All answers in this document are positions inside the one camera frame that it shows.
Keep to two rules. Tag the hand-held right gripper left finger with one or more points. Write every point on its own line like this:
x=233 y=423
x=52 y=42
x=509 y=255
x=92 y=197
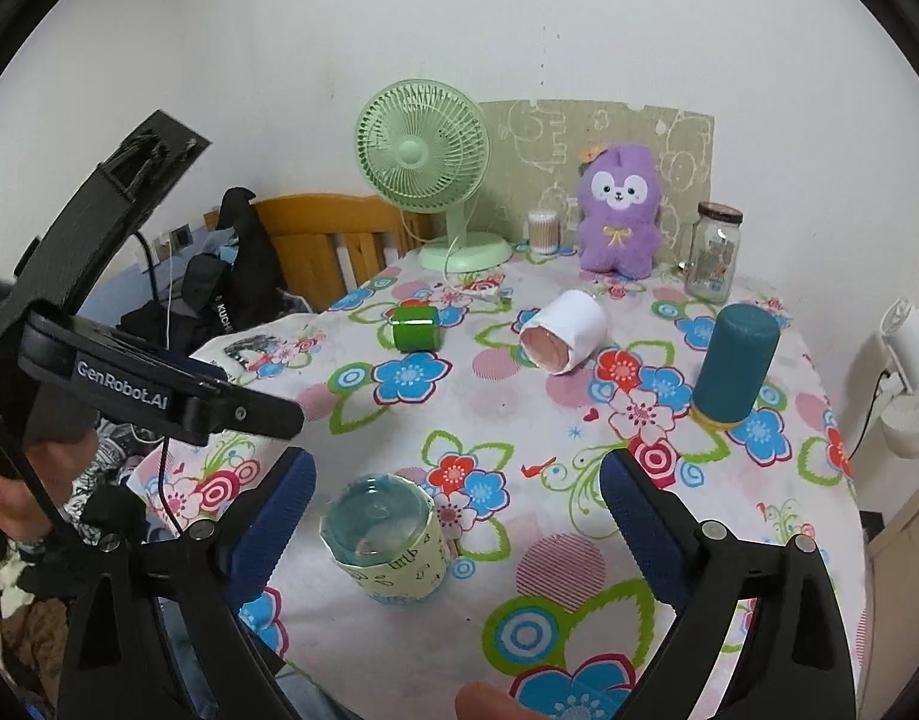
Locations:
x=276 y=525

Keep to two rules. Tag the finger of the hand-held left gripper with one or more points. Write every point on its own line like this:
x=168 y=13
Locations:
x=253 y=412

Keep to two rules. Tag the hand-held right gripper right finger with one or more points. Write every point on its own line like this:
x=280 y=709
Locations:
x=643 y=525

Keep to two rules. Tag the glass cup with green sleeve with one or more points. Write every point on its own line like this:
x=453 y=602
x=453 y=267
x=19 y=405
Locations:
x=388 y=547

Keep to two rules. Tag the tall teal cup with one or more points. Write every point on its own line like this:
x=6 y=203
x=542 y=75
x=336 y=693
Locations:
x=733 y=367

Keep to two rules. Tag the small green cup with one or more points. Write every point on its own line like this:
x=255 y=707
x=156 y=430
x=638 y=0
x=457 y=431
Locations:
x=416 y=330

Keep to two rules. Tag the white cup with pink inside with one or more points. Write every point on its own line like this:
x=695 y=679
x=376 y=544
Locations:
x=572 y=330

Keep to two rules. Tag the person's left hand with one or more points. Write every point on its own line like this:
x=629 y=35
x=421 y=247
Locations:
x=58 y=472

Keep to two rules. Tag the black and white printed cloth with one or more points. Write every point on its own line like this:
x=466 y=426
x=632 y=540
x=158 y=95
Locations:
x=103 y=480

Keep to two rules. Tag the black bag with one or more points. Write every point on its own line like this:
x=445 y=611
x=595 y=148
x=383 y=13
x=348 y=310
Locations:
x=242 y=277

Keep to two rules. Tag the wooden chair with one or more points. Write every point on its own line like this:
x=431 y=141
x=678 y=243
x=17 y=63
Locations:
x=317 y=240

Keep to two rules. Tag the wooden cabinet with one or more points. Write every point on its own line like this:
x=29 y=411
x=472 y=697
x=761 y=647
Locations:
x=906 y=577

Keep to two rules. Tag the glass jar with lid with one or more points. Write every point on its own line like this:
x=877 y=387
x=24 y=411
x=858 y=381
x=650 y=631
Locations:
x=711 y=262

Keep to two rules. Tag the purple plush toy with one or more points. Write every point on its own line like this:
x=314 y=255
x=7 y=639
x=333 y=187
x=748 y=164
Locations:
x=618 y=240

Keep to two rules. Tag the white clip-on device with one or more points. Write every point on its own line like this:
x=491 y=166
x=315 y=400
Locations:
x=909 y=382

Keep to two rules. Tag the cotton swab container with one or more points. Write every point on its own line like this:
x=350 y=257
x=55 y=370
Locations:
x=544 y=232

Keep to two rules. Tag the green desk fan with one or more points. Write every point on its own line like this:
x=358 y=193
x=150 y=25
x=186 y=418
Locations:
x=422 y=150

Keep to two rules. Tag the green patterned wall panel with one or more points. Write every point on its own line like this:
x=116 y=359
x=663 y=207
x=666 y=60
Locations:
x=534 y=142

